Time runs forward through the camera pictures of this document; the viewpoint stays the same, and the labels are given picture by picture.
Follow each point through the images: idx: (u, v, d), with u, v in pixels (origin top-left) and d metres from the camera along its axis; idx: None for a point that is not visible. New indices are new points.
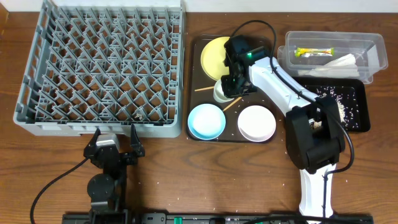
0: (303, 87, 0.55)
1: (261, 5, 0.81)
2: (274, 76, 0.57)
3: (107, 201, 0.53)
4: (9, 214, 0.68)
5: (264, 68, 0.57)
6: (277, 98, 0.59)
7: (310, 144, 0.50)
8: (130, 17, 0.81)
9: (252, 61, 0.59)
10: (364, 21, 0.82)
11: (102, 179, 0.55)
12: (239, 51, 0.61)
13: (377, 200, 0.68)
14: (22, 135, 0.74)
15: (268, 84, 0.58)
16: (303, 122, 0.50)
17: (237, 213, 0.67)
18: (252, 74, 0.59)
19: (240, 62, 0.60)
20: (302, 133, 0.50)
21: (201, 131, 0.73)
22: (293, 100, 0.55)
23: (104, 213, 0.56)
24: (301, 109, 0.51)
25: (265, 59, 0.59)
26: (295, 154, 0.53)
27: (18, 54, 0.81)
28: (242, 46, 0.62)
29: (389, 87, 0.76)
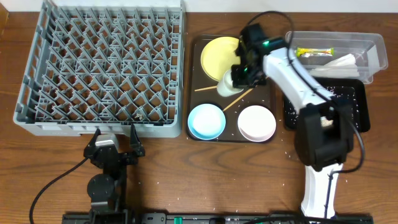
0: (318, 84, 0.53)
1: (261, 5, 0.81)
2: (290, 70, 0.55)
3: (107, 200, 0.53)
4: (9, 214, 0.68)
5: (280, 60, 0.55)
6: (290, 93, 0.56)
7: (320, 142, 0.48)
8: (130, 17, 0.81)
9: (268, 50, 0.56)
10: (364, 21, 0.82)
11: (102, 179, 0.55)
12: (255, 39, 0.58)
13: (377, 200, 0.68)
14: (22, 135, 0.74)
15: (282, 78, 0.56)
16: (316, 120, 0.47)
17: (237, 213, 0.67)
18: (267, 65, 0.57)
19: (255, 50, 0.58)
20: (313, 130, 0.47)
21: (201, 131, 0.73)
22: (308, 96, 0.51)
23: (104, 213, 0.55)
24: (314, 107, 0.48)
25: (282, 50, 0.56)
26: (303, 150, 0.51)
27: (18, 54, 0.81)
28: (258, 34, 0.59)
29: (390, 87, 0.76)
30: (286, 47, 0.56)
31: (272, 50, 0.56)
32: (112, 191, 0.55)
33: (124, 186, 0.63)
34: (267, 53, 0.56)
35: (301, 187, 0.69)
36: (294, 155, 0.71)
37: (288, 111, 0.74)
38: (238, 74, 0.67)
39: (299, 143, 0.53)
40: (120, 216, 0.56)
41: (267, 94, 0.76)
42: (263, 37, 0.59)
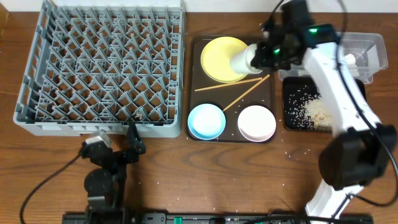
0: (364, 106, 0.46)
1: (262, 5, 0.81)
2: (336, 77, 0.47)
3: (104, 196, 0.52)
4: (9, 215, 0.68)
5: (327, 60, 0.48)
6: (329, 101, 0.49)
7: (352, 170, 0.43)
8: (130, 17, 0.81)
9: (314, 40, 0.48)
10: (364, 21, 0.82)
11: (100, 174, 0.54)
12: (300, 21, 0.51)
13: (377, 200, 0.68)
14: (22, 135, 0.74)
15: (325, 82, 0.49)
16: (355, 148, 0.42)
17: (237, 213, 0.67)
18: (308, 60, 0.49)
19: (297, 35, 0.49)
20: (349, 159, 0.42)
21: (201, 131, 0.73)
22: (351, 116, 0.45)
23: (101, 211, 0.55)
24: (354, 132, 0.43)
25: (331, 46, 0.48)
26: (329, 170, 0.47)
27: (18, 54, 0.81)
28: (303, 15, 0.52)
29: (390, 87, 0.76)
30: (336, 43, 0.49)
31: (318, 42, 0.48)
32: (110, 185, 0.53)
33: (121, 182, 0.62)
34: (312, 44, 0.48)
35: (301, 187, 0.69)
36: (294, 155, 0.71)
37: (288, 110, 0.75)
38: (265, 53, 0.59)
39: (326, 162, 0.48)
40: (117, 212, 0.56)
41: (267, 94, 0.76)
42: (308, 19, 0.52)
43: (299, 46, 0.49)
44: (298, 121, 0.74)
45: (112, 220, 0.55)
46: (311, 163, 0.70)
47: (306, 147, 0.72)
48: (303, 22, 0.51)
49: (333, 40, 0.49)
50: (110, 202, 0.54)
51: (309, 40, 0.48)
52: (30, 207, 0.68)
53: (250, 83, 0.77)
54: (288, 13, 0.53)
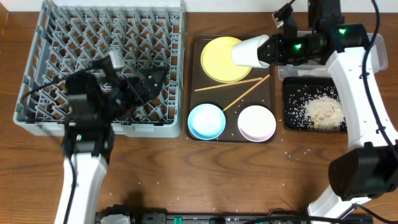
0: (386, 121, 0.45)
1: (262, 5, 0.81)
2: (359, 86, 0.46)
3: (84, 95, 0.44)
4: (9, 215, 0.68)
5: (353, 67, 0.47)
6: (347, 106, 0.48)
7: (363, 185, 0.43)
8: (130, 17, 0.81)
9: (342, 42, 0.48)
10: (364, 21, 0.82)
11: (82, 76, 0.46)
12: (328, 17, 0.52)
13: (377, 200, 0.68)
14: (23, 135, 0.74)
15: (346, 88, 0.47)
16: (369, 164, 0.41)
17: (237, 212, 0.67)
18: (333, 62, 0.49)
19: (324, 34, 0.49)
20: (363, 173, 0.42)
21: (201, 131, 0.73)
22: (369, 130, 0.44)
23: (83, 122, 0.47)
24: (371, 148, 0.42)
25: (358, 51, 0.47)
26: (339, 180, 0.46)
27: (18, 55, 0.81)
28: (333, 12, 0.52)
29: (390, 87, 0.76)
30: (365, 48, 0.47)
31: (346, 45, 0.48)
32: (92, 89, 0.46)
33: (115, 109, 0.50)
34: (339, 44, 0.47)
35: (301, 188, 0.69)
36: (294, 155, 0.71)
37: (288, 111, 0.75)
38: (280, 48, 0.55)
39: (336, 173, 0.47)
40: (100, 127, 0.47)
41: (267, 94, 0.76)
42: (337, 17, 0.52)
43: (325, 45, 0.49)
44: (298, 121, 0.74)
45: (93, 134, 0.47)
46: (311, 163, 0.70)
47: (306, 147, 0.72)
48: (332, 21, 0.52)
49: (363, 43, 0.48)
50: (91, 106, 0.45)
51: (336, 40, 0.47)
52: (30, 207, 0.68)
53: (250, 83, 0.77)
54: (319, 8, 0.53)
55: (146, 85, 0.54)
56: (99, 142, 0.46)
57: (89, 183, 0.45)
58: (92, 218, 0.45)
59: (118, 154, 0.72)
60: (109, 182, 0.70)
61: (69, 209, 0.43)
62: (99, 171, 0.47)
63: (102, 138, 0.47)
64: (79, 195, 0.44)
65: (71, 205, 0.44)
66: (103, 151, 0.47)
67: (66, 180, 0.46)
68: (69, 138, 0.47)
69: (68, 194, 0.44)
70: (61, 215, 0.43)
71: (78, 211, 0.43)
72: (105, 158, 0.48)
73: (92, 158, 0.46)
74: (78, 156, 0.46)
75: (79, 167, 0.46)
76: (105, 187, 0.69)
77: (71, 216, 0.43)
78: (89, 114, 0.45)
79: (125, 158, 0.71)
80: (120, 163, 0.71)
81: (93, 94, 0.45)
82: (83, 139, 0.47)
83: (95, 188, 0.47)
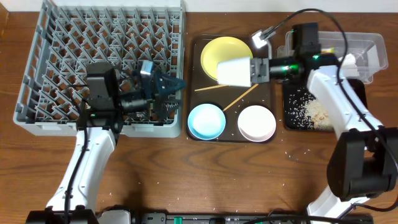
0: (366, 110, 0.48)
1: (262, 5, 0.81)
2: (337, 91, 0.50)
3: (104, 76, 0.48)
4: (9, 215, 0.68)
5: (328, 78, 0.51)
6: (333, 115, 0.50)
7: (358, 175, 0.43)
8: (130, 17, 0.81)
9: (317, 64, 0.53)
10: (364, 21, 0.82)
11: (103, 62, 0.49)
12: (306, 44, 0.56)
13: (377, 200, 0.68)
14: (23, 135, 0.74)
15: (328, 98, 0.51)
16: (359, 149, 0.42)
17: (237, 212, 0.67)
18: (312, 80, 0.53)
19: (302, 61, 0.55)
20: (354, 160, 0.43)
21: (201, 131, 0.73)
22: (352, 121, 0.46)
23: (98, 103, 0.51)
24: (358, 132, 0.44)
25: (331, 68, 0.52)
26: (336, 179, 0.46)
27: (18, 55, 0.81)
28: (311, 40, 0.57)
29: (390, 87, 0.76)
30: (336, 66, 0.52)
31: (319, 64, 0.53)
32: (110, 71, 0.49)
33: (128, 99, 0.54)
34: (314, 66, 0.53)
35: (302, 188, 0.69)
36: (294, 155, 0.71)
37: (288, 110, 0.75)
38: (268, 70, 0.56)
39: (333, 173, 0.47)
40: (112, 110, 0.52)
41: (267, 94, 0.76)
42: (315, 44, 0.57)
43: (304, 72, 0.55)
44: (298, 121, 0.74)
45: (106, 113, 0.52)
46: (311, 163, 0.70)
47: (306, 147, 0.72)
48: (311, 48, 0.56)
49: (334, 63, 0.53)
50: (108, 89, 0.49)
51: (311, 63, 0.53)
52: (30, 207, 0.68)
53: None
54: (300, 35, 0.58)
55: (156, 88, 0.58)
56: (110, 119, 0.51)
57: (97, 149, 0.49)
58: (96, 183, 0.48)
59: (119, 154, 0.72)
60: (109, 182, 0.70)
61: (77, 168, 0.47)
62: (109, 142, 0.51)
63: (113, 117, 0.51)
64: (87, 158, 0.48)
65: (80, 165, 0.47)
66: (113, 130, 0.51)
67: (77, 144, 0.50)
68: (83, 116, 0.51)
69: (78, 156, 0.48)
70: (69, 172, 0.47)
71: (84, 172, 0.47)
72: (114, 137, 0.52)
73: (103, 130, 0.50)
74: (92, 128, 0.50)
75: (92, 135, 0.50)
76: (105, 187, 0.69)
77: (78, 175, 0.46)
78: (105, 96, 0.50)
79: (125, 158, 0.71)
80: (121, 163, 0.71)
81: (111, 79, 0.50)
82: (96, 117, 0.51)
83: (102, 157, 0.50)
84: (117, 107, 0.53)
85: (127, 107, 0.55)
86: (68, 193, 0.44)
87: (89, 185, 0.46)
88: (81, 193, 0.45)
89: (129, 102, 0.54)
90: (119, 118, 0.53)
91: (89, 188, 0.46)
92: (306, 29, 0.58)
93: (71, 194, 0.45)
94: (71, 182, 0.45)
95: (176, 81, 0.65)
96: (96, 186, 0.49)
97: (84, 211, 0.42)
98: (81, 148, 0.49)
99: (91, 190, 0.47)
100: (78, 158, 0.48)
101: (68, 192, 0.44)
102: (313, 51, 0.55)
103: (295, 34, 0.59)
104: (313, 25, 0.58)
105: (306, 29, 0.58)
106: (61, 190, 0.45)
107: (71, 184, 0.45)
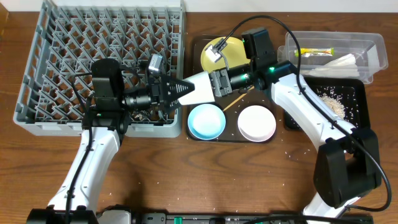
0: (336, 115, 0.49)
1: (261, 4, 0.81)
2: (302, 100, 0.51)
3: (110, 77, 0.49)
4: (9, 215, 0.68)
5: (291, 88, 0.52)
6: (305, 125, 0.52)
7: (345, 182, 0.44)
8: (130, 17, 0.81)
9: (274, 76, 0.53)
10: (364, 21, 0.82)
11: (107, 61, 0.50)
12: (260, 55, 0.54)
13: (377, 200, 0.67)
14: (23, 135, 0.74)
15: (296, 108, 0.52)
16: (339, 157, 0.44)
17: (237, 212, 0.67)
18: (275, 92, 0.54)
19: (260, 76, 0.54)
20: (337, 169, 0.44)
21: (201, 131, 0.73)
22: (325, 129, 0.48)
23: (104, 103, 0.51)
24: (334, 140, 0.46)
25: (290, 76, 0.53)
26: (324, 190, 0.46)
27: (18, 54, 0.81)
28: (265, 49, 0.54)
29: (389, 87, 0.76)
30: (295, 73, 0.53)
31: (278, 76, 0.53)
32: (116, 71, 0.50)
33: (134, 95, 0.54)
34: (274, 79, 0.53)
35: (301, 187, 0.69)
36: (294, 155, 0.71)
37: None
38: (226, 81, 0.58)
39: (320, 183, 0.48)
40: (117, 110, 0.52)
41: None
42: (270, 53, 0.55)
43: (264, 85, 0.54)
44: None
45: (112, 114, 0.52)
46: (311, 163, 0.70)
47: (305, 147, 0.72)
48: (266, 58, 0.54)
49: (293, 71, 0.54)
50: (114, 90, 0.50)
51: (269, 78, 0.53)
52: (30, 206, 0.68)
53: None
54: (252, 46, 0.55)
55: (165, 87, 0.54)
56: (116, 120, 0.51)
57: (102, 150, 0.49)
58: (97, 185, 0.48)
59: (119, 154, 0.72)
60: (109, 182, 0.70)
61: (81, 167, 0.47)
62: (114, 142, 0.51)
63: (119, 117, 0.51)
64: (90, 158, 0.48)
65: (84, 165, 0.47)
66: (119, 130, 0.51)
67: (81, 143, 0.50)
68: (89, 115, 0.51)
69: (81, 155, 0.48)
70: (71, 172, 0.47)
71: (87, 172, 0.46)
72: (119, 137, 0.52)
73: (108, 131, 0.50)
74: (96, 127, 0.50)
75: (97, 135, 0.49)
76: (105, 187, 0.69)
77: (81, 175, 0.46)
78: (111, 96, 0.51)
79: (125, 158, 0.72)
80: (120, 163, 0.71)
81: (117, 78, 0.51)
82: (102, 117, 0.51)
83: (106, 157, 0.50)
84: (122, 107, 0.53)
85: (131, 107, 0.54)
86: (71, 193, 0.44)
87: (91, 185, 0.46)
88: (83, 194, 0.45)
89: (133, 99, 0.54)
90: (124, 119, 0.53)
91: (91, 188, 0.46)
92: (255, 38, 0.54)
93: (73, 193, 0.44)
94: (74, 182, 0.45)
95: (186, 84, 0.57)
96: (98, 187, 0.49)
97: (86, 212, 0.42)
98: (86, 147, 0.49)
99: (93, 191, 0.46)
100: (82, 158, 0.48)
101: (71, 192, 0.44)
102: (267, 61, 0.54)
103: (247, 43, 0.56)
104: (262, 32, 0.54)
105: (256, 38, 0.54)
106: (63, 189, 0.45)
107: (73, 184, 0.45)
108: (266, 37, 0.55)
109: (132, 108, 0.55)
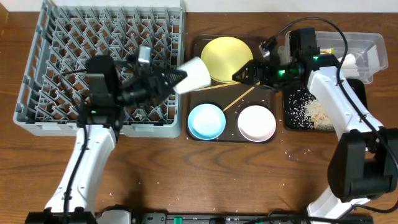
0: (366, 111, 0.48)
1: (261, 4, 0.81)
2: (337, 91, 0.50)
3: (104, 73, 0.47)
4: (9, 215, 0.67)
5: (329, 78, 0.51)
6: (333, 116, 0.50)
7: (359, 177, 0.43)
8: (130, 17, 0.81)
9: (316, 65, 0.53)
10: (364, 21, 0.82)
11: (101, 57, 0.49)
12: (304, 48, 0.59)
13: (377, 200, 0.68)
14: (23, 136, 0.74)
15: (329, 98, 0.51)
16: (359, 149, 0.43)
17: (237, 212, 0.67)
18: (312, 81, 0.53)
19: (303, 62, 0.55)
20: (355, 160, 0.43)
21: (201, 131, 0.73)
22: (352, 122, 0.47)
23: (99, 100, 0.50)
24: (359, 132, 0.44)
25: (332, 68, 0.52)
26: (337, 180, 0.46)
27: (18, 55, 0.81)
28: (310, 43, 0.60)
29: (390, 87, 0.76)
30: (336, 66, 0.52)
31: (320, 65, 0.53)
32: (110, 67, 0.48)
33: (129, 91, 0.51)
34: (313, 68, 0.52)
35: (301, 187, 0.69)
36: (294, 155, 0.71)
37: (288, 111, 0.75)
38: (267, 73, 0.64)
39: (334, 173, 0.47)
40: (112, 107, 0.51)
41: (267, 94, 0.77)
42: (314, 47, 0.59)
43: (304, 73, 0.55)
44: (298, 121, 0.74)
45: (107, 111, 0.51)
46: (311, 163, 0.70)
47: (305, 147, 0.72)
48: (310, 51, 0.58)
49: (334, 63, 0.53)
50: (109, 86, 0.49)
51: (311, 64, 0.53)
52: (30, 207, 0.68)
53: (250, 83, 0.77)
54: (298, 40, 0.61)
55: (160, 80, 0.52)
56: (111, 117, 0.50)
57: (97, 149, 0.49)
58: (95, 185, 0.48)
59: (118, 153, 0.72)
60: (109, 182, 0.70)
61: (77, 167, 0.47)
62: (111, 140, 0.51)
63: (114, 116, 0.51)
64: (87, 158, 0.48)
65: (80, 165, 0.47)
66: (114, 127, 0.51)
67: (77, 142, 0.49)
68: (83, 112, 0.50)
69: (77, 155, 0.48)
70: (68, 172, 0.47)
71: (84, 173, 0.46)
72: (115, 134, 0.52)
73: (103, 129, 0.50)
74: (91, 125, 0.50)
75: (92, 134, 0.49)
76: (105, 187, 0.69)
77: (78, 175, 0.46)
78: (106, 91, 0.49)
79: (125, 158, 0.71)
80: (120, 164, 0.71)
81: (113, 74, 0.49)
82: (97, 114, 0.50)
83: (101, 158, 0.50)
84: (117, 102, 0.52)
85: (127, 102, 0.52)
86: (68, 195, 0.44)
87: (89, 186, 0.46)
88: (80, 195, 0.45)
89: (129, 95, 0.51)
90: (119, 115, 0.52)
91: (88, 189, 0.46)
92: (301, 33, 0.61)
93: (70, 195, 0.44)
94: (71, 182, 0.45)
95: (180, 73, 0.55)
96: (96, 188, 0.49)
97: (83, 213, 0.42)
98: (81, 147, 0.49)
99: (90, 191, 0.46)
100: (78, 157, 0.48)
101: (68, 193, 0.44)
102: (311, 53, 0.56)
103: (294, 38, 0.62)
104: (310, 29, 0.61)
105: (301, 35, 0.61)
106: (60, 190, 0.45)
107: (70, 185, 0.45)
108: (313, 35, 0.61)
109: (130, 104, 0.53)
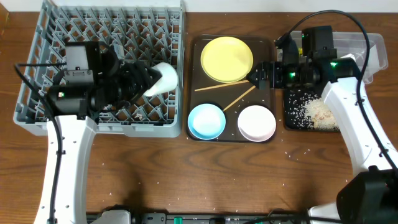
0: (388, 145, 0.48)
1: (261, 5, 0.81)
2: (357, 113, 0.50)
3: (85, 45, 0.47)
4: (9, 215, 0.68)
5: (348, 95, 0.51)
6: (349, 138, 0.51)
7: (374, 212, 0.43)
8: (130, 17, 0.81)
9: (333, 75, 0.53)
10: (365, 21, 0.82)
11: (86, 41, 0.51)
12: (319, 50, 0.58)
13: None
14: (23, 135, 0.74)
15: (347, 120, 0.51)
16: (378, 188, 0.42)
17: (237, 212, 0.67)
18: (328, 93, 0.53)
19: (318, 68, 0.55)
20: (372, 200, 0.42)
21: (201, 131, 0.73)
22: (372, 154, 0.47)
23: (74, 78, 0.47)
24: (379, 171, 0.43)
25: (352, 81, 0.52)
26: (348, 211, 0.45)
27: (18, 55, 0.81)
28: (324, 44, 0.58)
29: (390, 87, 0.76)
30: (357, 78, 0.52)
31: (337, 75, 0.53)
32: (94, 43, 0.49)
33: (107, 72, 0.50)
34: (331, 78, 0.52)
35: (301, 187, 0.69)
36: (294, 155, 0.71)
37: (288, 110, 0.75)
38: (279, 74, 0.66)
39: (346, 204, 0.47)
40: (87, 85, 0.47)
41: (267, 94, 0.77)
42: (329, 48, 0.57)
43: (319, 79, 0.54)
44: (298, 121, 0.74)
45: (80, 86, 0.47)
46: (311, 163, 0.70)
47: (305, 147, 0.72)
48: (324, 53, 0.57)
49: (354, 75, 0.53)
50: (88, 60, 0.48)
51: (328, 72, 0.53)
52: (30, 207, 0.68)
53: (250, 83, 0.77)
54: (311, 39, 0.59)
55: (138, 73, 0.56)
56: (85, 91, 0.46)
57: (74, 151, 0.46)
58: (82, 193, 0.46)
59: (118, 153, 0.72)
60: (109, 182, 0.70)
61: (56, 183, 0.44)
62: (88, 132, 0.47)
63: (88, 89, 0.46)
64: (65, 167, 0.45)
65: (60, 178, 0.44)
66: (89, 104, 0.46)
67: (50, 142, 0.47)
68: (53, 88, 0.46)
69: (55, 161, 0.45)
70: (48, 190, 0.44)
71: (67, 190, 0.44)
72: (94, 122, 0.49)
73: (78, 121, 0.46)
74: (60, 117, 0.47)
75: (66, 133, 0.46)
76: (105, 187, 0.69)
77: (60, 191, 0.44)
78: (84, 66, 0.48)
79: (125, 158, 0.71)
80: (120, 164, 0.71)
81: (96, 53, 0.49)
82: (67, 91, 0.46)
83: (83, 158, 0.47)
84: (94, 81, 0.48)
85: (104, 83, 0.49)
86: (51, 218, 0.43)
87: (74, 203, 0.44)
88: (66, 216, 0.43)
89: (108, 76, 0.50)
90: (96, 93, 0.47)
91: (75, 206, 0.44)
92: (316, 32, 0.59)
93: (54, 217, 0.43)
94: (54, 203, 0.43)
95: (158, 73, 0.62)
96: (84, 197, 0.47)
97: None
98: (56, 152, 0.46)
99: (78, 205, 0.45)
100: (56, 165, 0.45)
101: (52, 217, 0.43)
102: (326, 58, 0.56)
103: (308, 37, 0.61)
104: (326, 27, 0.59)
105: (316, 33, 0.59)
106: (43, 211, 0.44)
107: (53, 206, 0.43)
108: (329, 33, 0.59)
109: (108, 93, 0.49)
